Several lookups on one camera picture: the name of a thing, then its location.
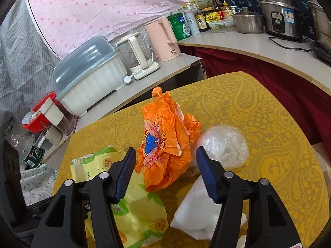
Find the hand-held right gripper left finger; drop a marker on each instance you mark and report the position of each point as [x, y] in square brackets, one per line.
[125, 175]

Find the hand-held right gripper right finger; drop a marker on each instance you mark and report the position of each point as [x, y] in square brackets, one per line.
[208, 178]

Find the orange plastic bag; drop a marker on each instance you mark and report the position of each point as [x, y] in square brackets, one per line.
[165, 134]

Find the speckled white cloth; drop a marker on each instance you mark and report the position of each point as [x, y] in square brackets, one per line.
[36, 183]

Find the green label can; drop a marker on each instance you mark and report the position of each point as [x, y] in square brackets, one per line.
[35, 157]

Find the clear plastic wrap ball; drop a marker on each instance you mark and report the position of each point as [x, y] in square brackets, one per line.
[225, 144]

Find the clear glass jar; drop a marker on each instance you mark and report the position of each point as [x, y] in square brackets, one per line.
[15, 142]

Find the white crumpled paper towel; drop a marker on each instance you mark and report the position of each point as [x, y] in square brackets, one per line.
[191, 217]

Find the yellow and green packet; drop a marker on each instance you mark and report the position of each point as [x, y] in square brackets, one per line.
[139, 217]

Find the red plastic container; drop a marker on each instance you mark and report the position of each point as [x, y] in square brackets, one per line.
[36, 118]

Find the clear seasoning canister set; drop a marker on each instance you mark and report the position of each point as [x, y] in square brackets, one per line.
[55, 113]

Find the yellow paisley tablecloth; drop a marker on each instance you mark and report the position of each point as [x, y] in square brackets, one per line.
[258, 113]

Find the white dish box clear lid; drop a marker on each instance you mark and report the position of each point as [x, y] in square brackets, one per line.
[90, 87]

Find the white power plug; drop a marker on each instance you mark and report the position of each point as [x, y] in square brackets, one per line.
[128, 80]

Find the grey low cabinet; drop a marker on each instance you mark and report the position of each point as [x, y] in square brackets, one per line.
[175, 66]

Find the grey striped cloth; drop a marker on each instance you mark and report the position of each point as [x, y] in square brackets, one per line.
[23, 62]

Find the dark red cloth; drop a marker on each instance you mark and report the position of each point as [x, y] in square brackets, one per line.
[271, 72]

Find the white glass kettle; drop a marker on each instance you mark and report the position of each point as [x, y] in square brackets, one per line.
[134, 51]

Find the pink electric kettle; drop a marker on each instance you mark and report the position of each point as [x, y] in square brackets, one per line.
[161, 41]

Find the clear food container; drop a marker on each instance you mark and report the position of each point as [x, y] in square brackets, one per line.
[221, 27]

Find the green tin can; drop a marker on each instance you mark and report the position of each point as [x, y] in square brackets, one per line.
[177, 27]

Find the white and blue bottle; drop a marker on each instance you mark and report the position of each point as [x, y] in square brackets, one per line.
[191, 23]

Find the soy sauce bottle white label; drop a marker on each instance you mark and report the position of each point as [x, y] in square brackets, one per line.
[201, 20]

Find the small steel pot with lid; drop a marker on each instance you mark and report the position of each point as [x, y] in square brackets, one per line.
[248, 23]

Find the yellow seasoning packet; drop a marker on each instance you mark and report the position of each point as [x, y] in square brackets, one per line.
[212, 17]

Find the pink dotted bedsheet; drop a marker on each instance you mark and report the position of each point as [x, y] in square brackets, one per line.
[103, 10]

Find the yellow pump bottle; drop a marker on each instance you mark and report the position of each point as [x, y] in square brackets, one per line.
[227, 11]

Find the black induction cooker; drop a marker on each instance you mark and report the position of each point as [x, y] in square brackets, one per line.
[323, 55]

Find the dark sauce bottle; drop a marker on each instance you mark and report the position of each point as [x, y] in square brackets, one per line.
[216, 7]

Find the steel rice cooker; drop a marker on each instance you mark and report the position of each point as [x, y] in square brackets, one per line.
[281, 18]

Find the pale cardboard box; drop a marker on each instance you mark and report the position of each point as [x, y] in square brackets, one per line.
[200, 0]

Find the large steel steamer pot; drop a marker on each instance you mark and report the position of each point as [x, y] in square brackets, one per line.
[322, 28]

